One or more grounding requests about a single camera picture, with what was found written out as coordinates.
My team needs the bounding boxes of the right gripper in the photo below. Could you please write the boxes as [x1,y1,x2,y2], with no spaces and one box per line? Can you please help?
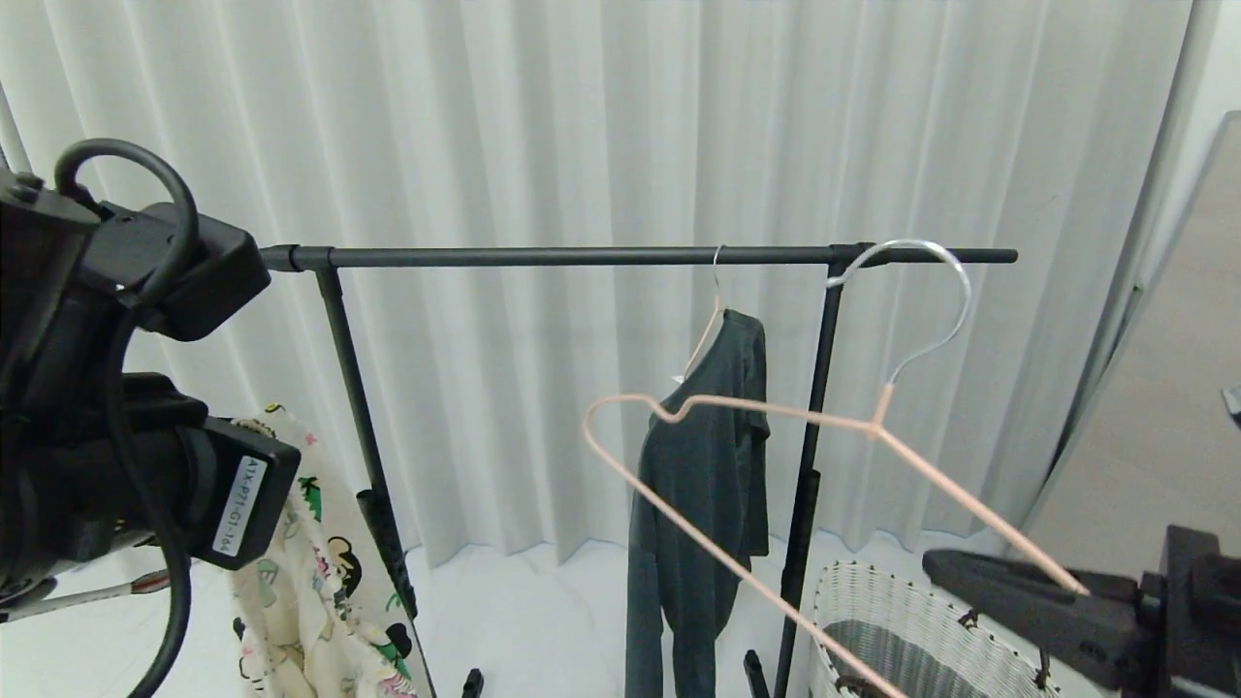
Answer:
[1139,526,1241,698]

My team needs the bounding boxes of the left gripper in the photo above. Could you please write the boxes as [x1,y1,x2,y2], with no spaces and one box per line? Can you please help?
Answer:
[0,373,302,583]

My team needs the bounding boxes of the cream printed garment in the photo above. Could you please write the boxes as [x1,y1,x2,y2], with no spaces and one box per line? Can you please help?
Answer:
[228,405,423,698]

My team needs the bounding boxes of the pink clothes hanger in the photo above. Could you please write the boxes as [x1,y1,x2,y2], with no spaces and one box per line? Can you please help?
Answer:
[676,245,728,384]
[582,239,1092,698]

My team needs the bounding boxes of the dark grey garment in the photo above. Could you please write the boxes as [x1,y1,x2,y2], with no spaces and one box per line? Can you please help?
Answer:
[625,310,772,698]

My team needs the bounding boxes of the white laundry basket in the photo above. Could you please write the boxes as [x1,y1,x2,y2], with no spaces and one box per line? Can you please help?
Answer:
[808,560,1063,698]

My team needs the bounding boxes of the black clothes rack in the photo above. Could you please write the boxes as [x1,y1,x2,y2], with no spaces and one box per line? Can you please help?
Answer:
[260,242,1019,698]

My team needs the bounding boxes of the beige partition panel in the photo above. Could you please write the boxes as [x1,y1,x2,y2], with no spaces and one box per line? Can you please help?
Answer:
[1023,111,1241,602]

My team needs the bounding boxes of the white curtain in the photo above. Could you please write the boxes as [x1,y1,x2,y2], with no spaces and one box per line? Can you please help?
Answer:
[0,0,1198,573]

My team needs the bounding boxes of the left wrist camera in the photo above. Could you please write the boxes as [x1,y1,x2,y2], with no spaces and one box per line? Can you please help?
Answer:
[78,199,272,342]

